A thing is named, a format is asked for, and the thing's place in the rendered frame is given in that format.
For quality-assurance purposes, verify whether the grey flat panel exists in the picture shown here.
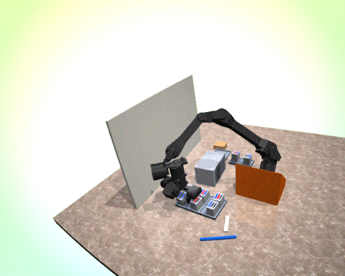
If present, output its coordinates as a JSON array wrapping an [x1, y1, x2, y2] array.
[[105, 74, 198, 210]]

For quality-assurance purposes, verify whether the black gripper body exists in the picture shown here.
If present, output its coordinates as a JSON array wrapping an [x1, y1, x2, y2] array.
[[160, 173, 202, 200]]

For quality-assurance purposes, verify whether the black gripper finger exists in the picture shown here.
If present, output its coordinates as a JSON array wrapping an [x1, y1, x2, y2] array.
[[184, 195, 191, 204]]

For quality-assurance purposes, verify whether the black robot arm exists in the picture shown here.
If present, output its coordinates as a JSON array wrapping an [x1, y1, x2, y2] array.
[[150, 108, 281, 199]]

